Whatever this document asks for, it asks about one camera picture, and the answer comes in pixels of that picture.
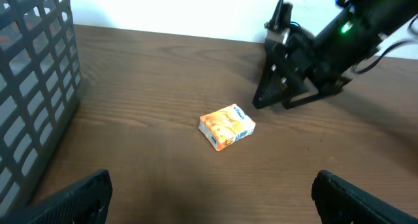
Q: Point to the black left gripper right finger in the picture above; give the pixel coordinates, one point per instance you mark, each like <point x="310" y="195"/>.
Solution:
<point x="338" y="201"/>

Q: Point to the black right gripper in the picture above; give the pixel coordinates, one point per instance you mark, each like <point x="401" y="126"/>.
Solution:
<point x="289" y="64"/>

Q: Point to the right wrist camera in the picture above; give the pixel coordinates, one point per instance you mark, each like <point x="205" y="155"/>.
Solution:
<point x="278" y="25"/>

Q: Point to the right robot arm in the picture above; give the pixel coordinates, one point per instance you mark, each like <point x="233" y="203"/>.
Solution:
<point x="355" y="33"/>

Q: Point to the orange small box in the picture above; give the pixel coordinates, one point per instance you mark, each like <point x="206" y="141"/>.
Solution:
<point x="226" y="126"/>

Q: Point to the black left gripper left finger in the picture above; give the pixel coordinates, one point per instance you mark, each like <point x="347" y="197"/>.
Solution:
<point x="85" y="201"/>

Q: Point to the grey plastic shopping basket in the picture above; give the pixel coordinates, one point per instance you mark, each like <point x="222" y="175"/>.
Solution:
<point x="40" y="77"/>

